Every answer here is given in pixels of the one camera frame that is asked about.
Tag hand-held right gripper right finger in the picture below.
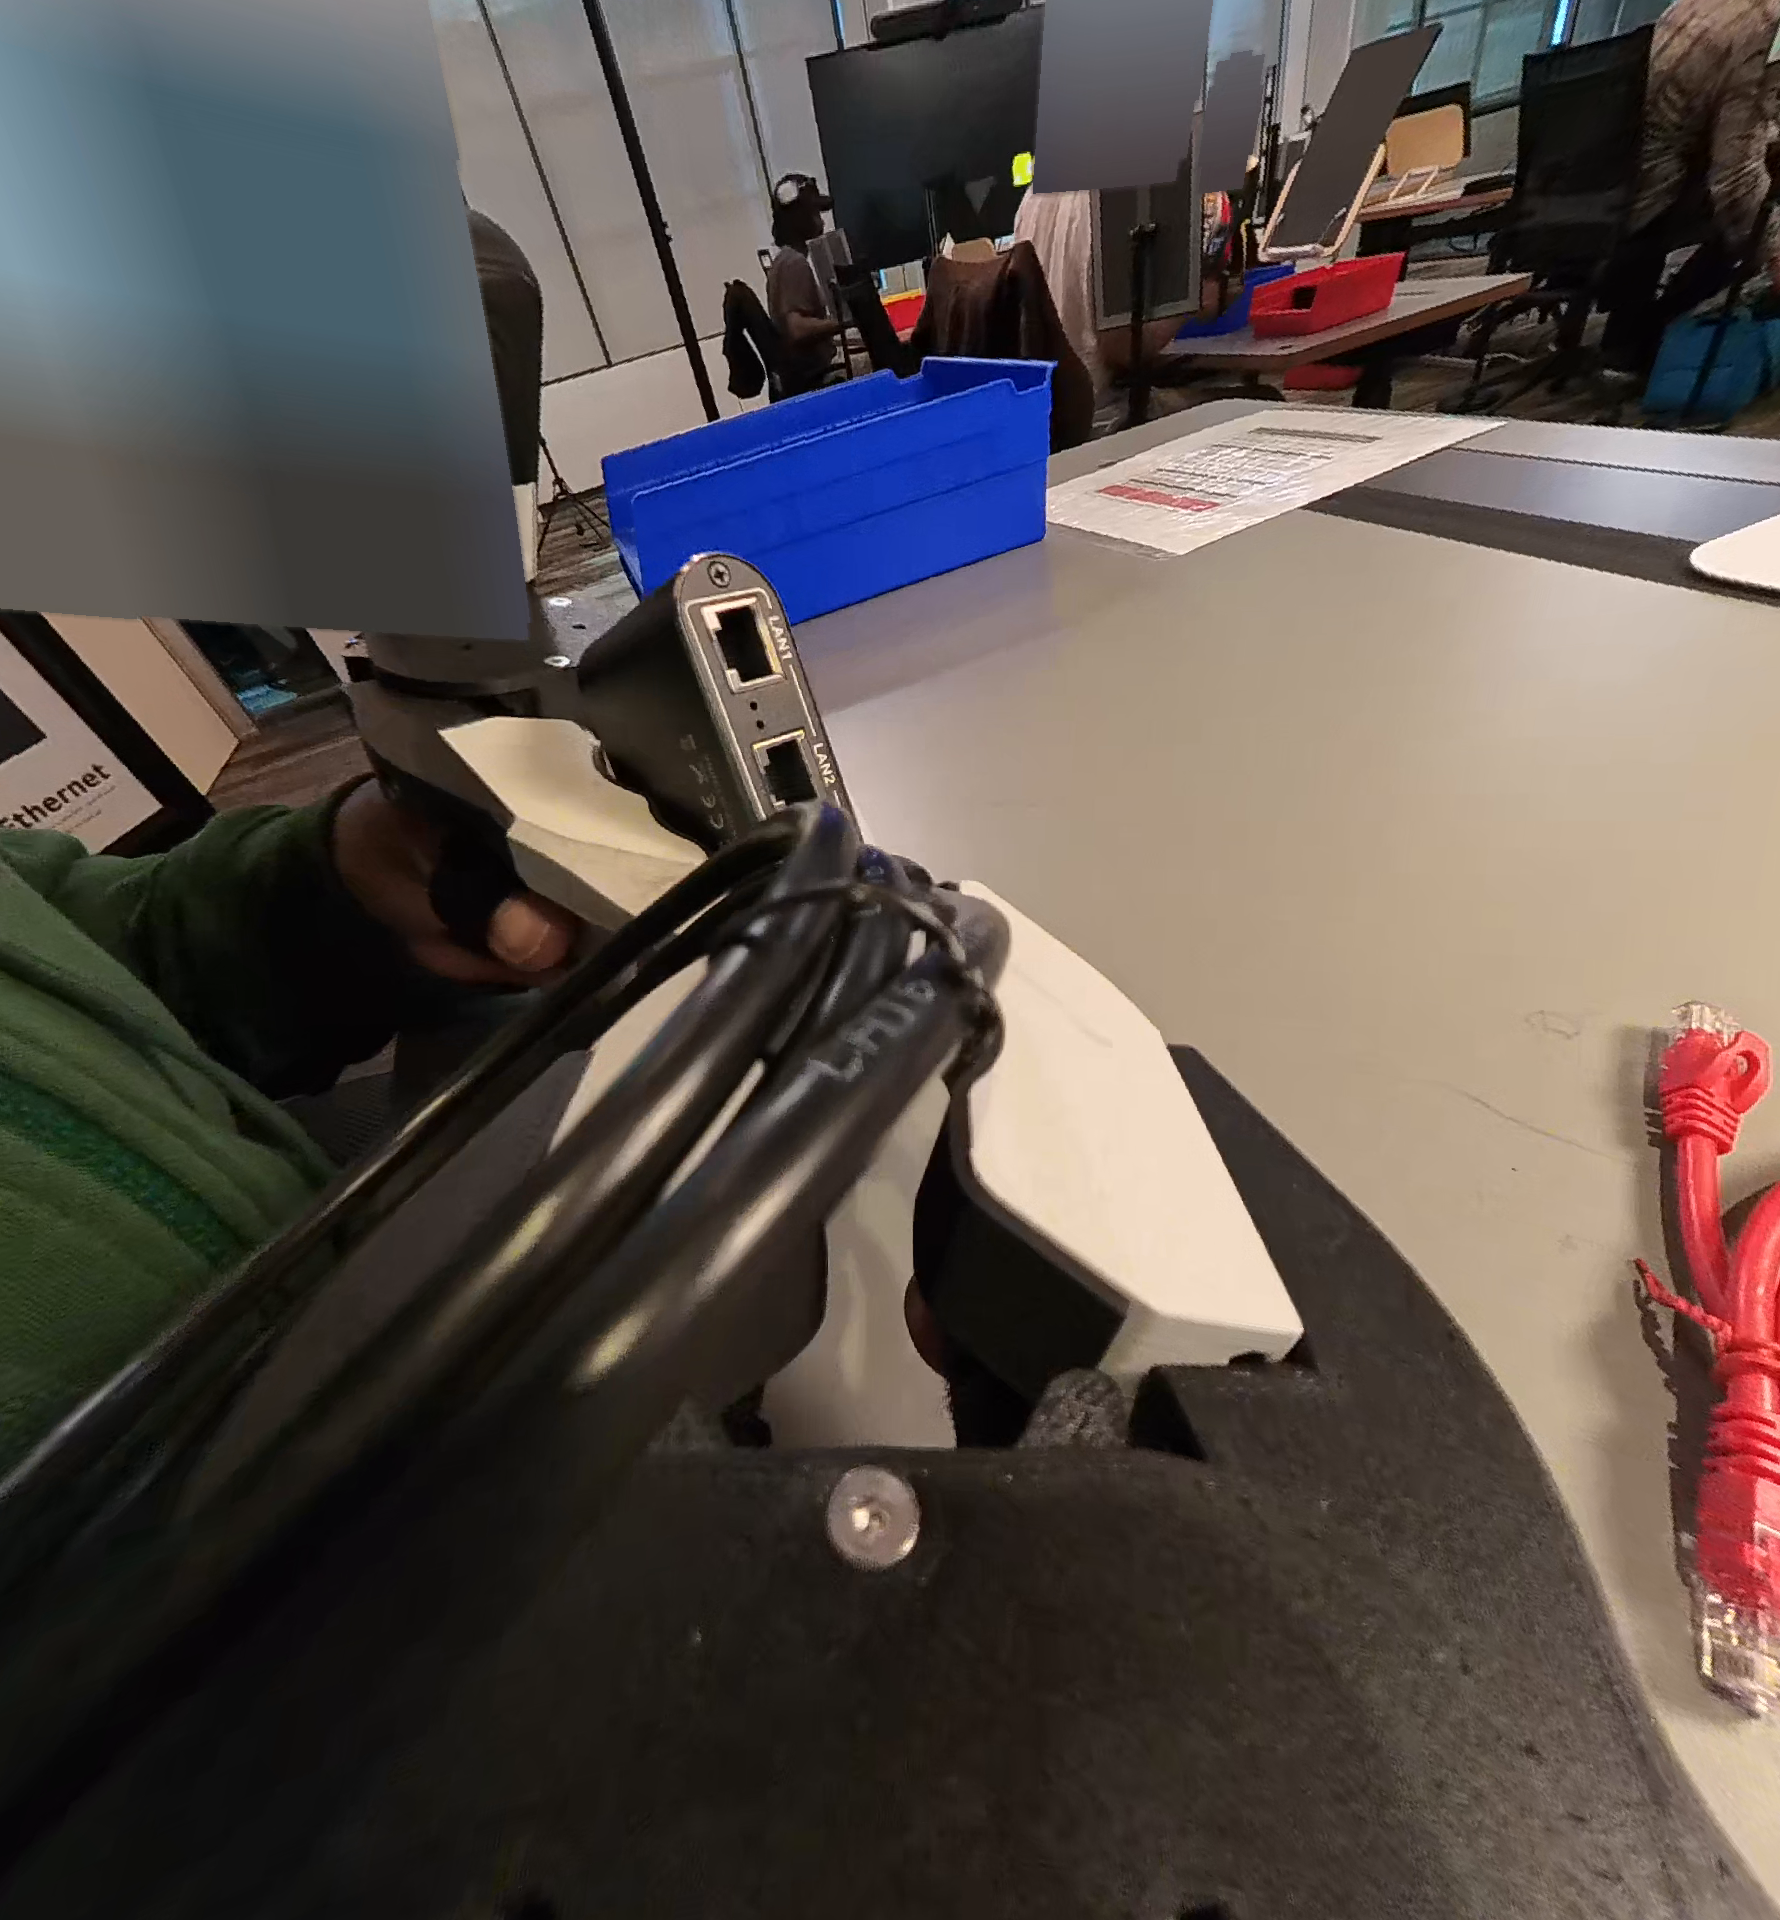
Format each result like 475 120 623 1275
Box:
908 883 1306 1404

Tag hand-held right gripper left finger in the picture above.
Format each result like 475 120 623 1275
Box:
547 984 772 1203

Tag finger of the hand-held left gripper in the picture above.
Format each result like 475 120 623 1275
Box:
437 719 716 930

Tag black ethernet port adapter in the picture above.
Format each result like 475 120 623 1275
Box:
578 552 865 860

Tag black ethernet cable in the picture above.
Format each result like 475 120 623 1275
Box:
0 803 1011 1772

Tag red ethernet cable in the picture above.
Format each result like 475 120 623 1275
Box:
1633 997 1780 1723

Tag person's left hand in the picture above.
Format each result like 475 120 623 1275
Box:
327 772 585 994

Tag blue storage bin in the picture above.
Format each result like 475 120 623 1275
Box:
1176 264 1296 338
602 357 1057 624

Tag person's green sweater torso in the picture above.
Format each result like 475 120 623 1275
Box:
0 661 353 1519

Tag chair with brown jacket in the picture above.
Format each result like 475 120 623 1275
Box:
912 241 1093 452

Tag laminated instruction sheet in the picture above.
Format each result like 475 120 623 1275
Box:
1048 409 1508 560

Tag black television screen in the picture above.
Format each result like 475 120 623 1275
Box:
808 6 1051 274

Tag red storage bin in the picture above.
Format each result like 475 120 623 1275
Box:
1252 252 1410 338

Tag wooden work table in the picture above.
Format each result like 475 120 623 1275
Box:
1160 272 1539 407

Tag blue bag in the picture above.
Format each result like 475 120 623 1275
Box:
1641 292 1780 430

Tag black white wall poster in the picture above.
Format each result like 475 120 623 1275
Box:
0 607 217 860

